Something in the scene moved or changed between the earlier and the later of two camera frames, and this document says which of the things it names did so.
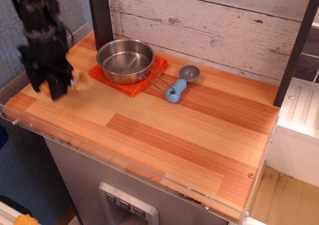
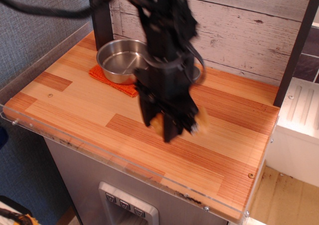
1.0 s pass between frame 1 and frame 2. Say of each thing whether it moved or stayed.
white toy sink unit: stayed
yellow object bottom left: stayed
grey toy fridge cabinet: stayed
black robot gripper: moved
